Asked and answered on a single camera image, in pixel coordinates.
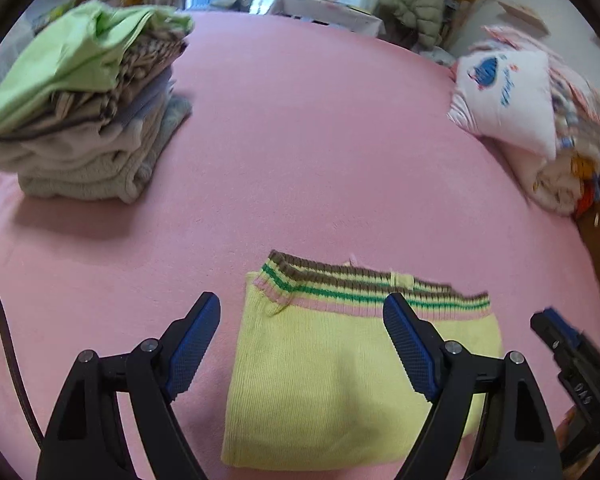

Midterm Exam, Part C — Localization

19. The small table with tablecloth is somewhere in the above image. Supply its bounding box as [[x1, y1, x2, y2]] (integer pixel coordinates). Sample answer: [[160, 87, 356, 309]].
[[267, 0, 386, 38]]

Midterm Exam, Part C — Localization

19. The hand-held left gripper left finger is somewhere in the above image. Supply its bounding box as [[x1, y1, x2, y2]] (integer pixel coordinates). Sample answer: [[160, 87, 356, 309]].
[[35, 291, 222, 480]]

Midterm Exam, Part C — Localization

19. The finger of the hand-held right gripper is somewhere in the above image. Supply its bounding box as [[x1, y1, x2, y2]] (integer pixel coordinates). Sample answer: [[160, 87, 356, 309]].
[[542, 306, 588, 348], [530, 312, 578, 366]]

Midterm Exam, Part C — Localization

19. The pink bed blanket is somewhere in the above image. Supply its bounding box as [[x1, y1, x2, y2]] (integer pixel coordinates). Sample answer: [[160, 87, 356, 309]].
[[0, 10, 600, 480]]

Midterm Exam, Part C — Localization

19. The yellow knit striped cardigan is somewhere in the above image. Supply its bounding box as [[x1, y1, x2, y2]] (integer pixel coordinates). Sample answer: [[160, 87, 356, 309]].
[[221, 250, 503, 468]]

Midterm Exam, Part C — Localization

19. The pink ruffled folded quilt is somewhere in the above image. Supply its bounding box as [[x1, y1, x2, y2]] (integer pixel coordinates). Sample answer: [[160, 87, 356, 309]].
[[480, 24, 600, 126]]

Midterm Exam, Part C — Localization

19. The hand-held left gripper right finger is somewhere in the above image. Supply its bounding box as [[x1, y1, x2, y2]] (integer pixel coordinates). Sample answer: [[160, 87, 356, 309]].
[[382, 291, 566, 480]]

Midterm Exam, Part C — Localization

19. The small pink wall shelf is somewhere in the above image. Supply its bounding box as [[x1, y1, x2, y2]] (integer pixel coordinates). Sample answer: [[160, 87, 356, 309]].
[[497, 0, 548, 33]]

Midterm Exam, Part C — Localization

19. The grey down jacket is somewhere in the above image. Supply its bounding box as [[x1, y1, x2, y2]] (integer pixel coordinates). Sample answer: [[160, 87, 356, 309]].
[[377, 0, 461, 53]]

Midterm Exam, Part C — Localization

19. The cartoon print folded quilt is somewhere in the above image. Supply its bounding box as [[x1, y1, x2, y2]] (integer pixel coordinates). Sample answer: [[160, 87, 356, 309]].
[[512, 110, 600, 217]]

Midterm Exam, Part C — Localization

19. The stack of folded clothes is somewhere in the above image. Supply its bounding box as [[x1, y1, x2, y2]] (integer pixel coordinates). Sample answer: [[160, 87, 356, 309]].
[[0, 0, 196, 205]]

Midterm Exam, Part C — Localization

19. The dark cable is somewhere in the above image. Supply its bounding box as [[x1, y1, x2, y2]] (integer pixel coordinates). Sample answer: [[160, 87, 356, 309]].
[[0, 260, 46, 453]]

